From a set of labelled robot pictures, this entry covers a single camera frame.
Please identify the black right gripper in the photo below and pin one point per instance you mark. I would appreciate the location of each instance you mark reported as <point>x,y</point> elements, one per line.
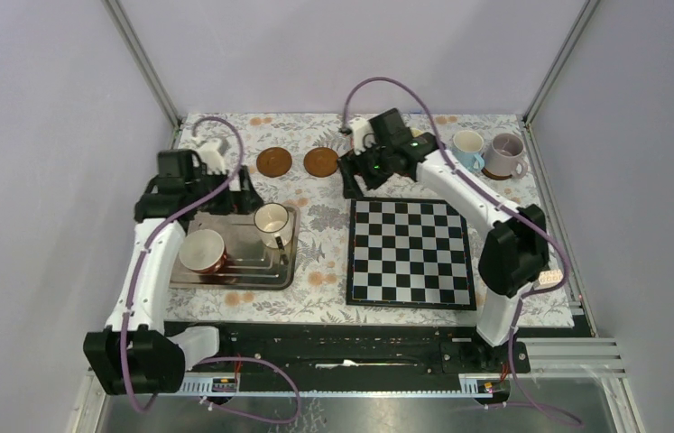
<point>350,187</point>

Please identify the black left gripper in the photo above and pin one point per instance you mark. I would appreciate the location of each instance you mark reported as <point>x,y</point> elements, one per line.
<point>242,200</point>

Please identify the brown wooden coaster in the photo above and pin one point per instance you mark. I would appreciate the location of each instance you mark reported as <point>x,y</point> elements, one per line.
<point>492,176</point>
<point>321,162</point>
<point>274,162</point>

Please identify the white ribbed mug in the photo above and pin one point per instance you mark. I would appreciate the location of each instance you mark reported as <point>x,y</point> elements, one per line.
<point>275,228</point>

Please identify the blue handled white mug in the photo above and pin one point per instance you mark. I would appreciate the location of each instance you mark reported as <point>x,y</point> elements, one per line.
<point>467,147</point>

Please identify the lavender mug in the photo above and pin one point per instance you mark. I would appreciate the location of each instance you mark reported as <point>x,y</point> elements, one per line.
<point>506,155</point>

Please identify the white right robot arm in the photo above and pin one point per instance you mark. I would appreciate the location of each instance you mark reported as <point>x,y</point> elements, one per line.
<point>515,251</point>

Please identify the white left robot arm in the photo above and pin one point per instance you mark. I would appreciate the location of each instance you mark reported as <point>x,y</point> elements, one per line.
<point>132,354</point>

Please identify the white red wide cup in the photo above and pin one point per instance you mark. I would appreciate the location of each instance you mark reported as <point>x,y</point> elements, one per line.
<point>203,252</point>

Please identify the black white chessboard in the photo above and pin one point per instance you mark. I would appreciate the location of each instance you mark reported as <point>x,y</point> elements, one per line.
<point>408,253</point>

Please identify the metal tray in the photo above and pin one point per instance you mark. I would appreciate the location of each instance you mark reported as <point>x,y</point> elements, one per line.
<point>250,264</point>

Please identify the white toy brick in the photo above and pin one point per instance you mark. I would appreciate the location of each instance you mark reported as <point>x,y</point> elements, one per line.
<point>548,279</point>

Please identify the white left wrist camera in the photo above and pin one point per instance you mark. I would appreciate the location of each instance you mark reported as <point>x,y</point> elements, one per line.
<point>212,153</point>

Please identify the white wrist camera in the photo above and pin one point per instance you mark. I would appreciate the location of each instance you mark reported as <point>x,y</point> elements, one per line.
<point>361,135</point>
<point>212,153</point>

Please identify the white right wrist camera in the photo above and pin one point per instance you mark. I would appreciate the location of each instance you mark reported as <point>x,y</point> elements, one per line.
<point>361,135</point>

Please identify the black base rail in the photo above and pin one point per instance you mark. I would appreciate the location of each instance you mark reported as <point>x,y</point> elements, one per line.
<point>352,358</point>

